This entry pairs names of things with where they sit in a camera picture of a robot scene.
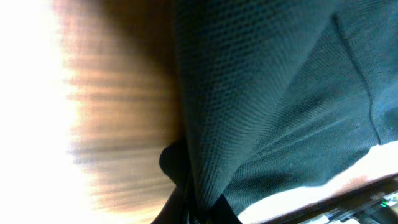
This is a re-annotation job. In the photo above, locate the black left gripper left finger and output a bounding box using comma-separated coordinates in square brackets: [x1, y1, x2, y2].
[151, 187, 187, 224]

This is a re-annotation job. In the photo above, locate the black polo shirt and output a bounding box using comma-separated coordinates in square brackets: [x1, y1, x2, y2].
[159, 0, 397, 223]

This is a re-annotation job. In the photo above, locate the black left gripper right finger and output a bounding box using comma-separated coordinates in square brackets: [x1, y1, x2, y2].
[211, 195, 242, 224]

